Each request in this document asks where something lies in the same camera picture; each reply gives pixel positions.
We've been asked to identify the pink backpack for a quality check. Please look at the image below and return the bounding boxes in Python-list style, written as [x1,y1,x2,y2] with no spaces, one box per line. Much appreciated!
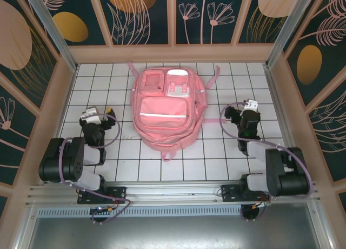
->
[127,61,221,162]

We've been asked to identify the grey metal sheet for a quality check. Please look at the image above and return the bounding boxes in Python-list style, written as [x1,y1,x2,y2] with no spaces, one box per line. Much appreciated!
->
[25,216,324,249]

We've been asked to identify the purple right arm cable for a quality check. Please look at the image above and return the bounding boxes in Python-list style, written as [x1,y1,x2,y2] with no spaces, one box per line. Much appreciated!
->
[219,101,316,222]

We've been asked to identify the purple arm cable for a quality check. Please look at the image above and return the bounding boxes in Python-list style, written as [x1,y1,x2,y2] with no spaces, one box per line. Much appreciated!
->
[219,101,316,222]
[59,112,132,225]

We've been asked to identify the aluminium side rail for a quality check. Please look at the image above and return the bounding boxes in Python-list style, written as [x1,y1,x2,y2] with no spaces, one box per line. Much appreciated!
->
[263,64,308,182]

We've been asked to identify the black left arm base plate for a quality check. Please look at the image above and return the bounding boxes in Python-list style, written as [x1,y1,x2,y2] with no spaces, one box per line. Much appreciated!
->
[77,186,128,205]

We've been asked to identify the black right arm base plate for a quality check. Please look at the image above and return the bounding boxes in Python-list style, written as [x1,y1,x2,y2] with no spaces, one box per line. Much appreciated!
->
[221,184,271,204]

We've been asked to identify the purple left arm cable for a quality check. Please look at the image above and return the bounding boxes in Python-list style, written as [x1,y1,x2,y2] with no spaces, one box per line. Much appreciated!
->
[59,112,132,225]

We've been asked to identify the long aluminium base rail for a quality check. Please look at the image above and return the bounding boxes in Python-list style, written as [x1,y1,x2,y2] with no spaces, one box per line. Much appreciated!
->
[25,180,322,206]

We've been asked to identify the aluminium corner post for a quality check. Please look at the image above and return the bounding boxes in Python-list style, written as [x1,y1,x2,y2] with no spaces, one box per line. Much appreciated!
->
[264,0,317,68]
[23,0,79,73]

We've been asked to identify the slotted grey cable duct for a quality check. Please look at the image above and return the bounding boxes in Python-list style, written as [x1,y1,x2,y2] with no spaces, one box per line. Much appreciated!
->
[36,207,316,219]

